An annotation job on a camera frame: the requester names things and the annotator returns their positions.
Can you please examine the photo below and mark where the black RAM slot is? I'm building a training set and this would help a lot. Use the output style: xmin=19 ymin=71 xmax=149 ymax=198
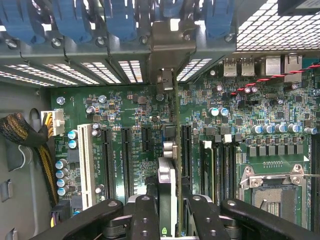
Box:
xmin=309 ymin=134 xmax=320 ymax=232
xmin=199 ymin=139 xmax=215 ymax=198
xmin=214 ymin=136 xmax=224 ymax=203
xmin=230 ymin=134 xmax=243 ymax=201
xmin=223 ymin=134 xmax=232 ymax=201

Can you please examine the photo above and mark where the long black expansion slot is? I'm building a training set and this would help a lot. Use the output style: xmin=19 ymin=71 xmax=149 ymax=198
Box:
xmin=120 ymin=126 xmax=136 ymax=201
xmin=180 ymin=124 xmax=194 ymax=187
xmin=99 ymin=126 xmax=116 ymax=201

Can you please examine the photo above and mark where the short black expansion slot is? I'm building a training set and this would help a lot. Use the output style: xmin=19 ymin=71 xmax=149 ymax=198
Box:
xmin=141 ymin=125 xmax=153 ymax=154

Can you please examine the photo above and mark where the white expansion slot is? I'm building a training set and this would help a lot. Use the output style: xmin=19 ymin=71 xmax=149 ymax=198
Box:
xmin=76 ymin=123 xmax=97 ymax=211

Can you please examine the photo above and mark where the blue slot clip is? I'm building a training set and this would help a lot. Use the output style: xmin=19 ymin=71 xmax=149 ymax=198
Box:
xmin=159 ymin=0 xmax=187 ymax=20
xmin=201 ymin=0 xmax=236 ymax=40
xmin=0 ymin=0 xmax=40 ymax=46
xmin=51 ymin=0 xmax=94 ymax=44
xmin=103 ymin=0 xmax=138 ymax=42

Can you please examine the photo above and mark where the CPU socket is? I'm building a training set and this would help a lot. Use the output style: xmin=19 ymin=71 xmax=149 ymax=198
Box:
xmin=238 ymin=163 xmax=311 ymax=230

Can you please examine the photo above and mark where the black power connector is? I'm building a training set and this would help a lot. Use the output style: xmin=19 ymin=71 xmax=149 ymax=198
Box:
xmin=50 ymin=199 xmax=72 ymax=229

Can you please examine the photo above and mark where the green motherboard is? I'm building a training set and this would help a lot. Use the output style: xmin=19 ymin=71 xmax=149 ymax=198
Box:
xmin=49 ymin=56 xmax=320 ymax=233

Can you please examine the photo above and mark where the white power connector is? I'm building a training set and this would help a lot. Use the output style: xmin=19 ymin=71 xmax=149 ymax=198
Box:
xmin=40 ymin=109 xmax=66 ymax=138

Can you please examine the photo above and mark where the open black PC case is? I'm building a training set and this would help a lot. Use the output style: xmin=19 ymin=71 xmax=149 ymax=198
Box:
xmin=0 ymin=0 xmax=320 ymax=240

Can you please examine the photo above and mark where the black braided power cable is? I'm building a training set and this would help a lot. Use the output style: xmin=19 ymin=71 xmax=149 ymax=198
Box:
xmin=0 ymin=112 xmax=60 ymax=210

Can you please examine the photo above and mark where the red black twisted wire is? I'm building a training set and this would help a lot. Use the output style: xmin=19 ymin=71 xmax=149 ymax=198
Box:
xmin=229 ymin=62 xmax=320 ymax=97

